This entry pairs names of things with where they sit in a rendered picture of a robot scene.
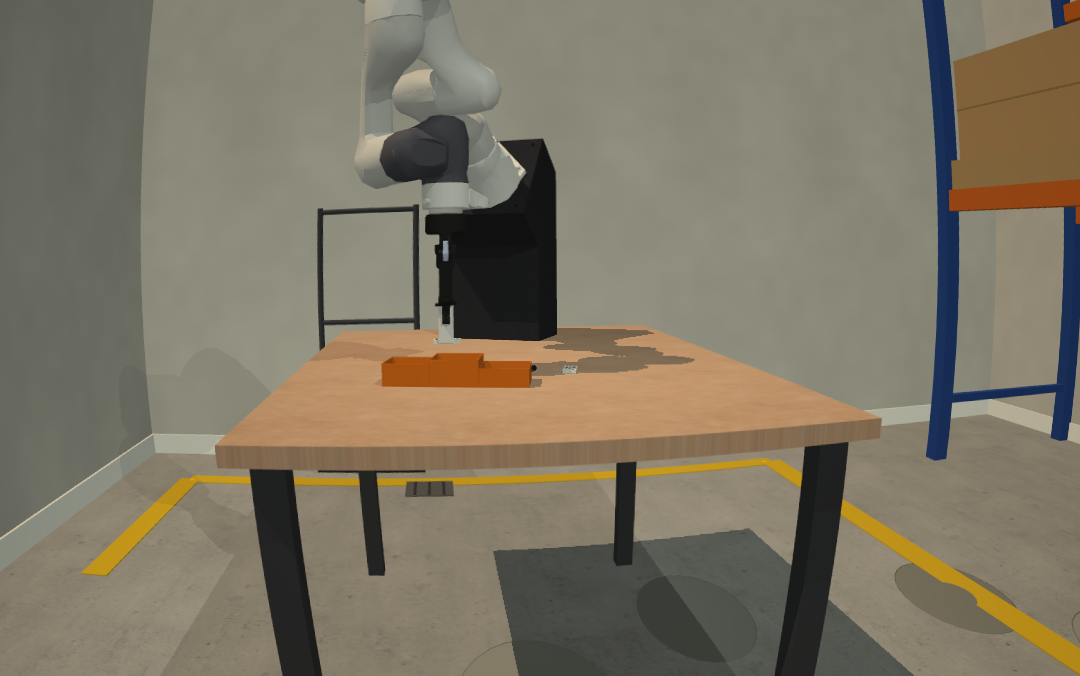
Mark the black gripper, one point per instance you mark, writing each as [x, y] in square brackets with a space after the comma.
[446, 225]

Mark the orange three-compartment bin rack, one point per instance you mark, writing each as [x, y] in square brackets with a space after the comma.
[462, 370]

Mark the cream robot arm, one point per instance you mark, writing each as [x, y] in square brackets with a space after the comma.
[438, 147]

